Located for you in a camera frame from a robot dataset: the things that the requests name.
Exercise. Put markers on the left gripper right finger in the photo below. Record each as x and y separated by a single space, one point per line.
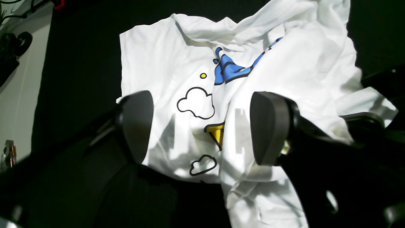
274 120

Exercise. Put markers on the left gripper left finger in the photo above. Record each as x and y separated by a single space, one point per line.
135 123

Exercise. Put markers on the white printed t-shirt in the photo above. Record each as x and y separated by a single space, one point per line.
202 74

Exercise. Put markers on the black table cloth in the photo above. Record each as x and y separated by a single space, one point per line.
81 80

